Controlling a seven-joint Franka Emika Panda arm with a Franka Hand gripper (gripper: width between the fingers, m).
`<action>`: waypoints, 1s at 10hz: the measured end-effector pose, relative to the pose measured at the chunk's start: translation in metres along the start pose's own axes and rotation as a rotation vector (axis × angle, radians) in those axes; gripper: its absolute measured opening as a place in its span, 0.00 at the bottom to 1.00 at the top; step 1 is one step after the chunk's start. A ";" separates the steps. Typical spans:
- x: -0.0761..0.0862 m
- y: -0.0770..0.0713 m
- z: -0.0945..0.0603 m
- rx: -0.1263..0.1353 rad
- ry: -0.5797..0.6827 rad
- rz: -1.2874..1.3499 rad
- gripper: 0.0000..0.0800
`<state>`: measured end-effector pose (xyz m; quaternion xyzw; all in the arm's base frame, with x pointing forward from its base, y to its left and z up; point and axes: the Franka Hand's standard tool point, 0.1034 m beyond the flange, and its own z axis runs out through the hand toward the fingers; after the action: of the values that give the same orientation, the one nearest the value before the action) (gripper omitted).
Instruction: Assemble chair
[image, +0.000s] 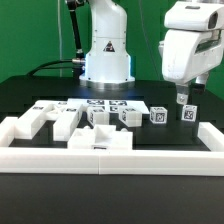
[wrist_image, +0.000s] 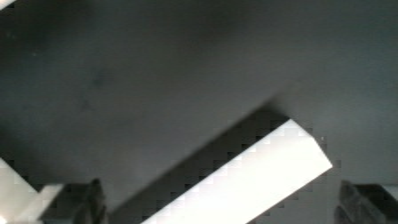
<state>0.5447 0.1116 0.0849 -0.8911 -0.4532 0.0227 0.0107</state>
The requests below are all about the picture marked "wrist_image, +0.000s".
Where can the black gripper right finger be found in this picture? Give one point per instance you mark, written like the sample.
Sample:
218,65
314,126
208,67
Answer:
367,204

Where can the white U-shaped fence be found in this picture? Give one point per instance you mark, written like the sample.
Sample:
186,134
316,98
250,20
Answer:
23,201

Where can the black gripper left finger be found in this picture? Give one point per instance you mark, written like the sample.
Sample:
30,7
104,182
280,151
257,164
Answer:
78,206

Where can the white chair seat part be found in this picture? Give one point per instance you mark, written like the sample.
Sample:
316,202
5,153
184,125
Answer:
256,163

